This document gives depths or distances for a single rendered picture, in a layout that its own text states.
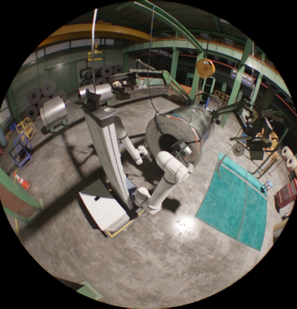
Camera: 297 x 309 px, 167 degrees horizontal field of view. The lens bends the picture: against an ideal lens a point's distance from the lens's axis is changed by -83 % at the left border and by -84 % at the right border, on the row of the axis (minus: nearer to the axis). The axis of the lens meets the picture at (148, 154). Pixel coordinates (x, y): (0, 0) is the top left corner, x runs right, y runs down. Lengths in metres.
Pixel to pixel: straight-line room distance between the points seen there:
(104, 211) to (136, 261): 1.18
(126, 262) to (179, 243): 0.98
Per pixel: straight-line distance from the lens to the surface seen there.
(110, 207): 1.19
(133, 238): 1.96
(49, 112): 5.42
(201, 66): 1.20
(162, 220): 2.01
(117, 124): 1.00
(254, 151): 1.35
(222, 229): 2.60
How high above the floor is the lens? 1.96
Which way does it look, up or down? 46 degrees down
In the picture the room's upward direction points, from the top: 5 degrees clockwise
